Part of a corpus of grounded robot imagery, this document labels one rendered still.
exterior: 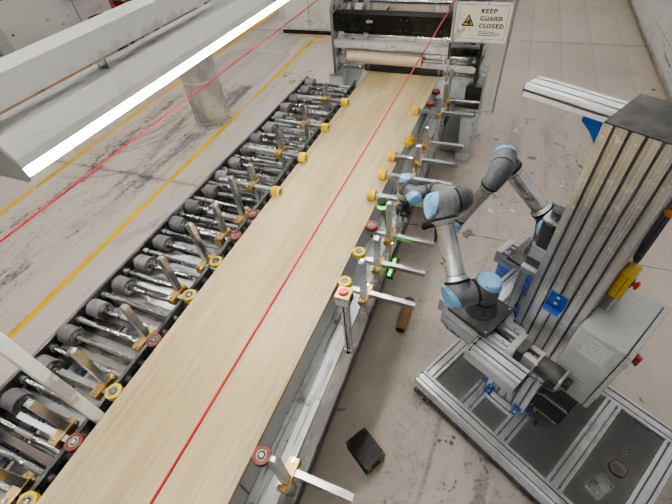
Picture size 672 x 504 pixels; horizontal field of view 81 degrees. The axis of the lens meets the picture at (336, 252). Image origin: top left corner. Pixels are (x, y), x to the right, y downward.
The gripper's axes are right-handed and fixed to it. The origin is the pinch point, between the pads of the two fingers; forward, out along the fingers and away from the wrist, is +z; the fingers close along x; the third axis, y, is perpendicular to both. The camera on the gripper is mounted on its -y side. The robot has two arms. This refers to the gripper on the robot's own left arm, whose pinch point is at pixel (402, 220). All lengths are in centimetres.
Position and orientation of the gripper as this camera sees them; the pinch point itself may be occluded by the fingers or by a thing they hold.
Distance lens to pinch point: 251.0
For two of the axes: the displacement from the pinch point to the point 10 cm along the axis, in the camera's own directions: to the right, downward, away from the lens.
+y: -0.3, 7.3, -6.9
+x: 10.0, -0.3, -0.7
